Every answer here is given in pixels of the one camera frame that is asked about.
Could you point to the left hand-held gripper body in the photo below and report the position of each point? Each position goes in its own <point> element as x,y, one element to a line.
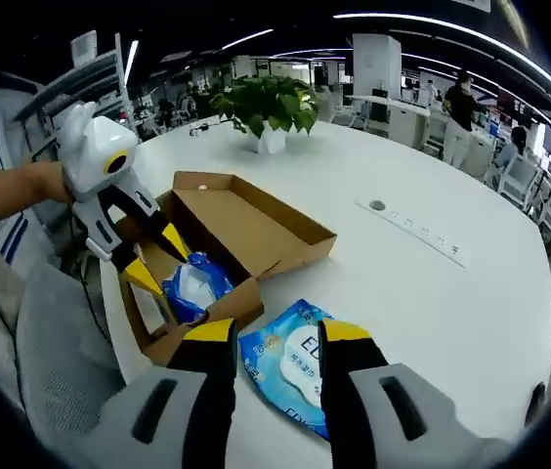
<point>92,146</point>

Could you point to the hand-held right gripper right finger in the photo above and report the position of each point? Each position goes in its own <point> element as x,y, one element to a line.
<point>358,400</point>

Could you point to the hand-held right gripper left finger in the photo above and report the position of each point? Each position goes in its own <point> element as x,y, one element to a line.
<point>202,391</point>

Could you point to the blue wet wipes soft pack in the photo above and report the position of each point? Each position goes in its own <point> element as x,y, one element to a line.
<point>280,366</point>

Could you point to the brown cardboard shoe box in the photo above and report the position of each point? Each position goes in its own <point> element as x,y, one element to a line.
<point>256,229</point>

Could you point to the grey mesh office chair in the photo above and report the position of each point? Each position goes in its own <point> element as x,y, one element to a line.
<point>60,352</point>

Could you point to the green potted plant white pot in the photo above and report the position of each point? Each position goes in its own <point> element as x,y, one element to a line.
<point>270,105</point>

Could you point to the white table socket strip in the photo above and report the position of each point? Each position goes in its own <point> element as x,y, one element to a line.
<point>417,229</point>

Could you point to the grey metal shelf frame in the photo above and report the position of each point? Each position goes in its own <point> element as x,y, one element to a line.
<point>92,66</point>

